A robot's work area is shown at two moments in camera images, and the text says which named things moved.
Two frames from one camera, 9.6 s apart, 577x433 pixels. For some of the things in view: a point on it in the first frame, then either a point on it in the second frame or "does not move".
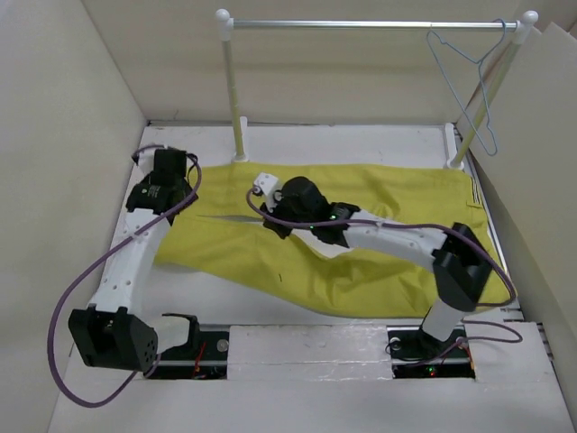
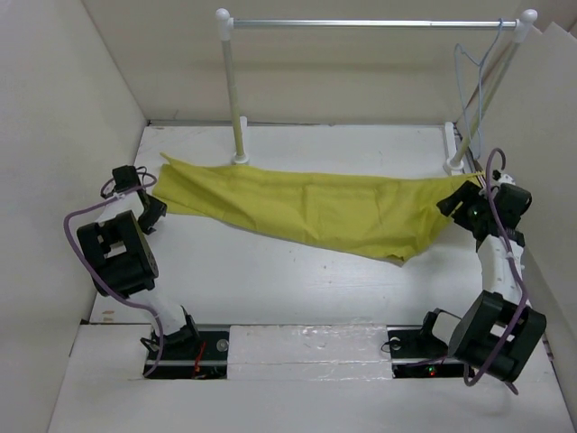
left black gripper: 185,188 to 159,209
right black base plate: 416,353 does not move
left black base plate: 206,360 does not move
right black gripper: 279,198 to 469,193
